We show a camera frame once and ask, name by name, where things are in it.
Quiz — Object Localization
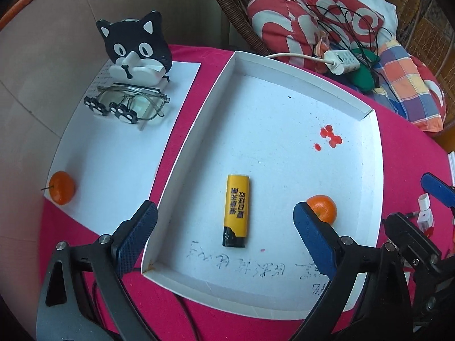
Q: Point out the white power cord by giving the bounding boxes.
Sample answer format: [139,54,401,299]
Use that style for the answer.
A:
[266,53,333,66]

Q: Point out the white cardboard tray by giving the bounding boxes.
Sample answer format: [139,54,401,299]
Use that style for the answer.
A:
[140,51,384,321]

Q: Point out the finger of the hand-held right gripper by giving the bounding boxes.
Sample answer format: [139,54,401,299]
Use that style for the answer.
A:
[420,172,455,208]
[385,212,455,325]

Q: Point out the yellow black lighter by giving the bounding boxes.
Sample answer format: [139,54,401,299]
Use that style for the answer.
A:
[222,174,250,248]

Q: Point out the white paper sheet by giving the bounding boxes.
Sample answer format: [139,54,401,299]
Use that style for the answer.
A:
[43,60,202,235]

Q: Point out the wicker hanging chair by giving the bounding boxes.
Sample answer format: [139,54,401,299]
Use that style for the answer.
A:
[201,0,455,150]

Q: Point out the large red white pillow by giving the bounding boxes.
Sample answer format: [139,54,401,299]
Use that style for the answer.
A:
[248,0,333,75]

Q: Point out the blue checked cloth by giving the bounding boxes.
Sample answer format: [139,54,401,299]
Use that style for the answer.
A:
[370,85,406,118]

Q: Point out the red tablecloth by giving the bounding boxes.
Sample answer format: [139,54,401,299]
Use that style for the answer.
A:
[36,44,455,341]

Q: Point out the black white cat glasses holder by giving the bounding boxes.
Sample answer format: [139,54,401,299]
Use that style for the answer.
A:
[84,10,173,131]

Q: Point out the thin black cable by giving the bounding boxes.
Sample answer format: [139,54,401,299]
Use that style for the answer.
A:
[172,289,203,341]

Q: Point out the green cloth pouch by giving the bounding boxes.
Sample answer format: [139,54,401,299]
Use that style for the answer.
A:
[346,48,381,91]

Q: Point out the white power strip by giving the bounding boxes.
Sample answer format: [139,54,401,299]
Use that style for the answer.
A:
[323,50,360,76]

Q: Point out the plaid cushion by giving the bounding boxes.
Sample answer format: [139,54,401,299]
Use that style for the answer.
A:
[373,39,448,132]

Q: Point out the small tangerine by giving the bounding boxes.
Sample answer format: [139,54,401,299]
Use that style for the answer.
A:
[306,195,337,225]
[49,171,76,205]

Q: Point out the small white red box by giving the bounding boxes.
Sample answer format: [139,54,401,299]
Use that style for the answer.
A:
[417,194,435,236]

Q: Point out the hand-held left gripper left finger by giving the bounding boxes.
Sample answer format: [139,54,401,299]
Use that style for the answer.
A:
[37,200,159,341]

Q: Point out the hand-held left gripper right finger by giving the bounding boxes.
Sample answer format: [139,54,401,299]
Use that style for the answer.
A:
[289,201,416,341]

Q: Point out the square red white pillow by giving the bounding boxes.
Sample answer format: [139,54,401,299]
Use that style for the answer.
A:
[304,0,384,48]

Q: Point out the clear frame eyeglasses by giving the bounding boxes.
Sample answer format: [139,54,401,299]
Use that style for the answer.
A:
[96,85,170,121]

